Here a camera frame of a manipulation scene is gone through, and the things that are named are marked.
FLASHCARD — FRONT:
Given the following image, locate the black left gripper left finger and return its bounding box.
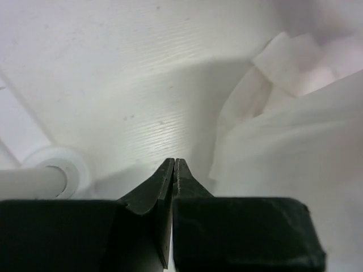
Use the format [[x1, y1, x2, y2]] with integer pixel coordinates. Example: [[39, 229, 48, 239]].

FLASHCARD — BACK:
[[1, 158, 175, 271]]

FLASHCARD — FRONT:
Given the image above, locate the white clothes rack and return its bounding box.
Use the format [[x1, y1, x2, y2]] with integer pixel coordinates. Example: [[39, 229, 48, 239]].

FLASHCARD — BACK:
[[1, 74, 92, 199]]

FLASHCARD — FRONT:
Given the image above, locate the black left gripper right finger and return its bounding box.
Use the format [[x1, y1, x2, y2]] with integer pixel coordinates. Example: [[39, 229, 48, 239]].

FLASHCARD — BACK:
[[172, 159, 326, 271]]

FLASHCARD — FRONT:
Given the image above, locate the white t shirt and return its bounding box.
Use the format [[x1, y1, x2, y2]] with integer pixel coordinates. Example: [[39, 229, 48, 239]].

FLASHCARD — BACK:
[[209, 32, 362, 271]]

